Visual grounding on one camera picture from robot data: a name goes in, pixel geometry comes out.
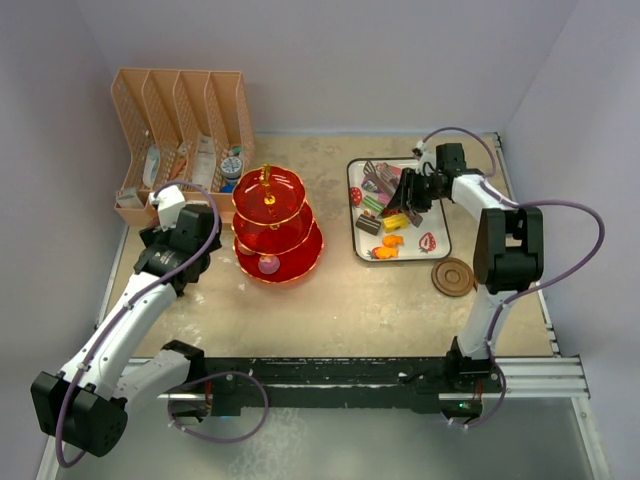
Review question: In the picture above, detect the white blue tube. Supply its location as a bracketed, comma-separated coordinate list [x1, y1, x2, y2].
[142, 144, 160, 189]

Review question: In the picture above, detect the left brown round coaster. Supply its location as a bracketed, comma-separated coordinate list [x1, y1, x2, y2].
[431, 257, 475, 297]

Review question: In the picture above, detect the red three-tier cake stand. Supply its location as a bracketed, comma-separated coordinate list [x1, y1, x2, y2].
[231, 164, 324, 284]

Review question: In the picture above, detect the orange fish pastry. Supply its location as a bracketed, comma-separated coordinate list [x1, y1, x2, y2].
[382, 235, 404, 248]
[371, 246, 398, 260]

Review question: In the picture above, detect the upper orange fish pastry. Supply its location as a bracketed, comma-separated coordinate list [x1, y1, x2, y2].
[382, 235, 404, 248]

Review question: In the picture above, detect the green striped cake slice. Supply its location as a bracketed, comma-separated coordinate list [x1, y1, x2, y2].
[360, 195, 385, 218]

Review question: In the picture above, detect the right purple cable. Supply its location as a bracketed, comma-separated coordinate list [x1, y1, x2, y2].
[422, 126, 606, 361]

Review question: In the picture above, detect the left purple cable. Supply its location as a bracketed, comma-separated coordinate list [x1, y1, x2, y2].
[54, 180, 221, 469]

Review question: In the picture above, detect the chocolate cake slice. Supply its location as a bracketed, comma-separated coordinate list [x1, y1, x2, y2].
[355, 214, 382, 236]

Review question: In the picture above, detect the purple striped cake slice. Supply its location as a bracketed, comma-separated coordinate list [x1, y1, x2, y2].
[361, 180, 380, 193]

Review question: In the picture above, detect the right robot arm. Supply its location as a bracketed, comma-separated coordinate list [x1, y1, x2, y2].
[386, 141, 544, 391]

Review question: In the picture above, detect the peach desk file organizer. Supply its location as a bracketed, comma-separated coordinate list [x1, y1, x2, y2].
[111, 68, 256, 226]

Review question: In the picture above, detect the lower orange fish pastry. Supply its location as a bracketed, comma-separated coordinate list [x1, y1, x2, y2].
[371, 246, 398, 260]

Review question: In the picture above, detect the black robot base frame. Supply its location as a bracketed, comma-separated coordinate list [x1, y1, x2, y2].
[164, 340, 505, 419]

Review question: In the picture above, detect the yellow cake slice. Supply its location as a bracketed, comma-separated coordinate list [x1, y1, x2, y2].
[382, 213, 411, 233]

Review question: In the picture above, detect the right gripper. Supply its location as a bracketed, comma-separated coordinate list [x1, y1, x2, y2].
[387, 167, 445, 213]

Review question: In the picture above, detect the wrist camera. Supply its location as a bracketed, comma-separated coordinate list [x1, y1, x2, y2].
[150, 185, 187, 230]
[412, 140, 436, 175]

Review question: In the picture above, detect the pink peach pastry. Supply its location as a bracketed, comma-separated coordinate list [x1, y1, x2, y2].
[237, 243, 254, 256]

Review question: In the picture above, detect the small carton box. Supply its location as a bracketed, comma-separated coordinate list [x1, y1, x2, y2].
[116, 187, 144, 209]

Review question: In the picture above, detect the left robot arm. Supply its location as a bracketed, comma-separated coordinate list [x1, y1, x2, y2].
[30, 204, 221, 468]

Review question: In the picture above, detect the pink heart cake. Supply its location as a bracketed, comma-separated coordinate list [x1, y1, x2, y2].
[376, 162, 402, 187]

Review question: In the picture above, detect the white strawberry enamel tray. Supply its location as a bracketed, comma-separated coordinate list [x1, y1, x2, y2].
[347, 157, 452, 263]

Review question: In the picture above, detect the purple cable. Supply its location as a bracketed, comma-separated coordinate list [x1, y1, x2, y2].
[54, 180, 221, 469]
[422, 126, 606, 361]

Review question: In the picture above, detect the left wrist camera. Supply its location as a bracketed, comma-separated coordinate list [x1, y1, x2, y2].
[150, 185, 187, 230]

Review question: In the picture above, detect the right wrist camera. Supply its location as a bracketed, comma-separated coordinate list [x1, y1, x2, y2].
[412, 140, 436, 175]

